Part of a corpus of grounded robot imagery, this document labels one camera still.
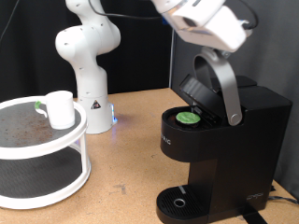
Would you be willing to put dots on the black tape strip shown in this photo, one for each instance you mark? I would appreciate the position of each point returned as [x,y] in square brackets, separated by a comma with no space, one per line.
[252,216]

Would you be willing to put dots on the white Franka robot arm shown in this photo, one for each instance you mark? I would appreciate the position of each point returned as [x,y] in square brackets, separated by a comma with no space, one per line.
[90,40]

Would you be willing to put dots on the black Keurig coffee machine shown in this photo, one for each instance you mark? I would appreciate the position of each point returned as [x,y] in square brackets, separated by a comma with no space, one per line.
[243,149]

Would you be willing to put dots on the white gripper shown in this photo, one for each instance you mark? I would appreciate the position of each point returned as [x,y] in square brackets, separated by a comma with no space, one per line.
[215,31]

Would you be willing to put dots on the white two-tier turntable shelf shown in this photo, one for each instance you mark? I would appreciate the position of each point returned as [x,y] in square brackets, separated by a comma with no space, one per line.
[25,130]

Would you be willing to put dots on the clear water tank black lid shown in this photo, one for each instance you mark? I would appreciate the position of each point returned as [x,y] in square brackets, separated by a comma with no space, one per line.
[246,81]

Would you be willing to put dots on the black curtain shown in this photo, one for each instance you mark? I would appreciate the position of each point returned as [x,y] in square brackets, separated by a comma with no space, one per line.
[25,62]

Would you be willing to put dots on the green-lidded coffee pod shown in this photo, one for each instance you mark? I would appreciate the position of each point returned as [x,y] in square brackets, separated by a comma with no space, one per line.
[187,117]

